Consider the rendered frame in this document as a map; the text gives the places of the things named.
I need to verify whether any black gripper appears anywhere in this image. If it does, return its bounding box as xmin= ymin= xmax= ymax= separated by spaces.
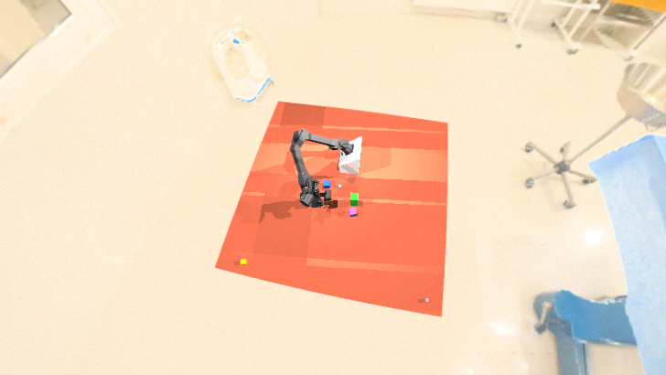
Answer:
xmin=300 ymin=189 xmax=332 ymax=201

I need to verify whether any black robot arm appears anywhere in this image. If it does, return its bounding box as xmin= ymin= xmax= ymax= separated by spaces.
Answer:
xmin=289 ymin=129 xmax=354 ymax=208

